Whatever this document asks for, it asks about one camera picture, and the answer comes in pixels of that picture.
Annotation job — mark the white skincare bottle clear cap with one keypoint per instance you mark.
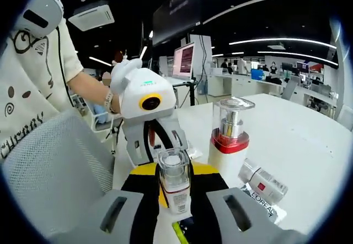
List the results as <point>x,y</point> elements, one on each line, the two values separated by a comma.
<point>176,200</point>

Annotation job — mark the person's left hand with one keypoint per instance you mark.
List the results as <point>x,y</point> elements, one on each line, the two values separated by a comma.
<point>115,103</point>

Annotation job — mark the white laptop pink screen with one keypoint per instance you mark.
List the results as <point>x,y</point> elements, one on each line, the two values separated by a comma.
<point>184,60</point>

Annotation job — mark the white skincare bottle red collar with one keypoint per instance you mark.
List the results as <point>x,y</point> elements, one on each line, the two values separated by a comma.
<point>223,161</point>

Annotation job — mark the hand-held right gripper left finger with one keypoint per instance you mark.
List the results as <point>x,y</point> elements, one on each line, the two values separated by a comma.
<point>138,208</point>

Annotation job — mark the dark green skincare sachet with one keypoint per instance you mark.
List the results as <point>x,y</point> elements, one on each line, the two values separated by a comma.
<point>264,213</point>

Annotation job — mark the blue storage bin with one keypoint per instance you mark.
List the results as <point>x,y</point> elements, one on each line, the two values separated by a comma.
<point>257,74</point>

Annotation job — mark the ceiling air conditioner unit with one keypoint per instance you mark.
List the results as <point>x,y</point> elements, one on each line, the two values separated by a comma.
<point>91,16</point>

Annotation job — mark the dark hanging ceiling screen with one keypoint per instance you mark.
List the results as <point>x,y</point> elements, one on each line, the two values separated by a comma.
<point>176,10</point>

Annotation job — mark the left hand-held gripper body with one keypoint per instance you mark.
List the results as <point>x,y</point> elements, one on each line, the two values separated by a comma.
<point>149,89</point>

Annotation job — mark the white standing desk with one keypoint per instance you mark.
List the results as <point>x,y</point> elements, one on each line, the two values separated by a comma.
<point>176,81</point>

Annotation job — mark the person in cream shirt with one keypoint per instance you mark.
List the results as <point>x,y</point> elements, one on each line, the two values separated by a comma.
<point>27,76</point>

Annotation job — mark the long white office desk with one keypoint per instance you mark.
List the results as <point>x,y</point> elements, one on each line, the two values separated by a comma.
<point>242,85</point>

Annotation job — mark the white skincare bottle square label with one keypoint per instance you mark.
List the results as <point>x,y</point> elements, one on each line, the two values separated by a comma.
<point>264,182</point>

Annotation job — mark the light grey mesh office chair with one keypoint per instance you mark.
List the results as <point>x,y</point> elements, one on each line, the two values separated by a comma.
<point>55,158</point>

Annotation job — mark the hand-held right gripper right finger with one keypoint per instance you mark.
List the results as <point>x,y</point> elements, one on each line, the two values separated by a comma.
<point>209,208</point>

